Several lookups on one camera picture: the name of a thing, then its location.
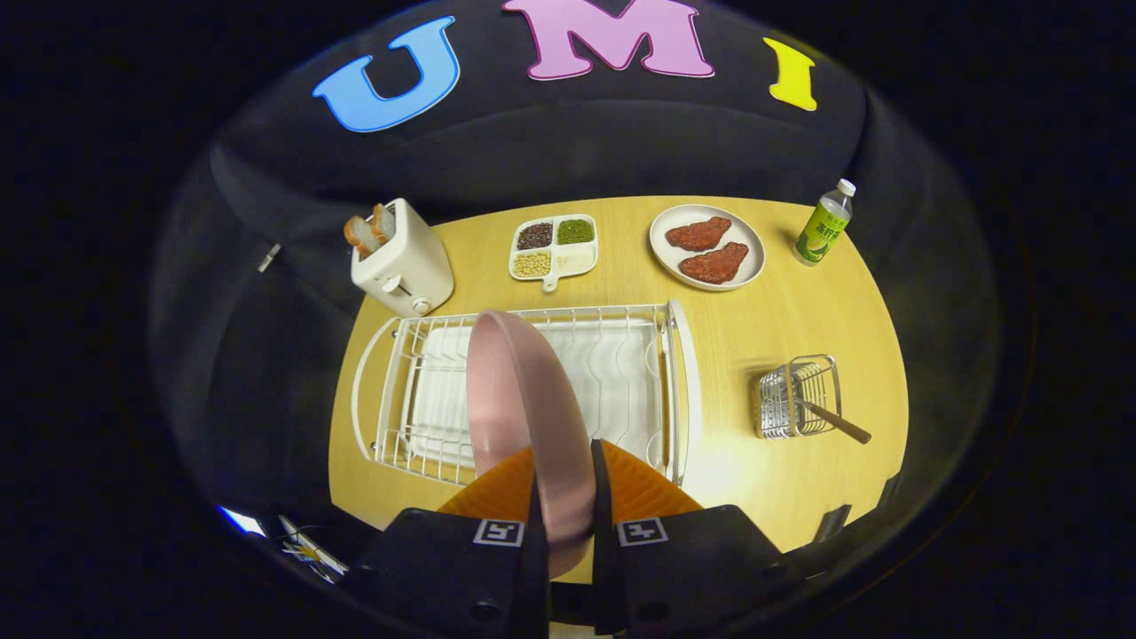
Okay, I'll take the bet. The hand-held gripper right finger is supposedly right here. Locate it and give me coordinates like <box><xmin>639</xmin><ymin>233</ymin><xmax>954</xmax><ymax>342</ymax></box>
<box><xmin>590</xmin><ymin>439</ymin><xmax>786</xmax><ymax>635</ymax></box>

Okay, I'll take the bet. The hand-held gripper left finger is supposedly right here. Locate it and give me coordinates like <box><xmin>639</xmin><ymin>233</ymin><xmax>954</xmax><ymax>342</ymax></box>
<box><xmin>342</xmin><ymin>446</ymin><xmax>553</xmax><ymax>635</ymax></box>

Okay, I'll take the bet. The pink plate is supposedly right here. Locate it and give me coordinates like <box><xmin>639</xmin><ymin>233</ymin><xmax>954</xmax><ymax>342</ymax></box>
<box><xmin>466</xmin><ymin>310</ymin><xmax>597</xmax><ymax>580</ymax></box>

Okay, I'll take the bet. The metal wire basket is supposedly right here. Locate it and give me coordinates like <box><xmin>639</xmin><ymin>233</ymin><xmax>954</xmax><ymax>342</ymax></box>
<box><xmin>757</xmin><ymin>355</ymin><xmax>842</xmax><ymax>440</ymax></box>

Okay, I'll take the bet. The white wire dish rack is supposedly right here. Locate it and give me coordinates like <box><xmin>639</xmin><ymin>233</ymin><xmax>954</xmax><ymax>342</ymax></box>
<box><xmin>351</xmin><ymin>299</ymin><xmax>702</xmax><ymax>487</ymax></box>

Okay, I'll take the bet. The wooden handle spoon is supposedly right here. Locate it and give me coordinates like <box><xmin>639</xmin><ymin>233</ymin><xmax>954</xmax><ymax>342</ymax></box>
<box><xmin>794</xmin><ymin>397</ymin><xmax>872</xmax><ymax>445</ymax></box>

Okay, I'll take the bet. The white plate with meat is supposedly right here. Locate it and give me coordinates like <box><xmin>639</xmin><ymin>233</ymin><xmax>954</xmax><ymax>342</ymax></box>
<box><xmin>649</xmin><ymin>204</ymin><xmax>766</xmax><ymax>292</ymax></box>

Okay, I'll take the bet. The white divided dish with beans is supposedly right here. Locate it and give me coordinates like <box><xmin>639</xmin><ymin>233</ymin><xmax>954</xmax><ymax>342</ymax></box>
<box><xmin>509</xmin><ymin>215</ymin><xmax>599</xmax><ymax>293</ymax></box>

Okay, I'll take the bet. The computer monitor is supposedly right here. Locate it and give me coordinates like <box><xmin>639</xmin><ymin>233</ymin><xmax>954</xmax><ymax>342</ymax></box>
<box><xmin>220</xmin><ymin>506</ymin><xmax>267</xmax><ymax>538</ymax></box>

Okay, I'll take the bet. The white toaster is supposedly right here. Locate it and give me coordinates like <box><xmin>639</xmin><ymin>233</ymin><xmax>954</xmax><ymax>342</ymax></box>
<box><xmin>351</xmin><ymin>198</ymin><xmax>455</xmax><ymax>318</ymax></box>

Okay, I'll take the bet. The red meat piece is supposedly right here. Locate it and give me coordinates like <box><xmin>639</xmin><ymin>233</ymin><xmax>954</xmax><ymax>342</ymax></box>
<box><xmin>678</xmin><ymin>241</ymin><xmax>751</xmax><ymax>286</ymax></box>
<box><xmin>665</xmin><ymin>217</ymin><xmax>733</xmax><ymax>252</ymax></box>

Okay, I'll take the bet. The green label drink bottle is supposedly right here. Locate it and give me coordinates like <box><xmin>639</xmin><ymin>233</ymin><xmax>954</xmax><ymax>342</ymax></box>
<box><xmin>793</xmin><ymin>178</ymin><xmax>857</xmax><ymax>267</ymax></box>

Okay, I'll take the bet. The black backdrop cloth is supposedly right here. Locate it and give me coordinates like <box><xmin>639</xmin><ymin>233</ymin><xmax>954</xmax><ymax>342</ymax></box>
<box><xmin>149</xmin><ymin>0</ymin><xmax>1004</xmax><ymax>578</ymax></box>

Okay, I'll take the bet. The white equipment with cables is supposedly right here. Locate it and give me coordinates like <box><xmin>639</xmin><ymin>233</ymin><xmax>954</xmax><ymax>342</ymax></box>
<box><xmin>275</xmin><ymin>515</ymin><xmax>351</xmax><ymax>582</ymax></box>

